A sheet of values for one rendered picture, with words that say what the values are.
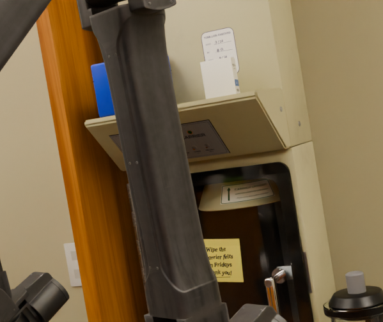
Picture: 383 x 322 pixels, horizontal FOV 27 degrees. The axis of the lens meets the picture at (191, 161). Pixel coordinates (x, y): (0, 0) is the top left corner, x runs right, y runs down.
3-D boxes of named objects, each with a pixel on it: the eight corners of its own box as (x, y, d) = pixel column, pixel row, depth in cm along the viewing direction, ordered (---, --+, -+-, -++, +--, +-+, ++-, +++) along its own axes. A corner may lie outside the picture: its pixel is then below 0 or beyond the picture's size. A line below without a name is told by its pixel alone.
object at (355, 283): (349, 305, 130) (343, 265, 129) (401, 306, 124) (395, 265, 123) (319, 322, 123) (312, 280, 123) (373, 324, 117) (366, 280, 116)
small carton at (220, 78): (210, 99, 133) (204, 63, 133) (240, 94, 132) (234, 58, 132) (205, 99, 128) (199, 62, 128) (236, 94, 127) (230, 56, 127)
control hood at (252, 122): (126, 170, 147) (117, 115, 146) (293, 147, 132) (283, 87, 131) (91, 178, 137) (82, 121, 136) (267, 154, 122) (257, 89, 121)
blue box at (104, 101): (128, 114, 144) (120, 64, 144) (177, 105, 140) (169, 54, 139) (98, 117, 135) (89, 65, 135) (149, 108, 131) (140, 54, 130)
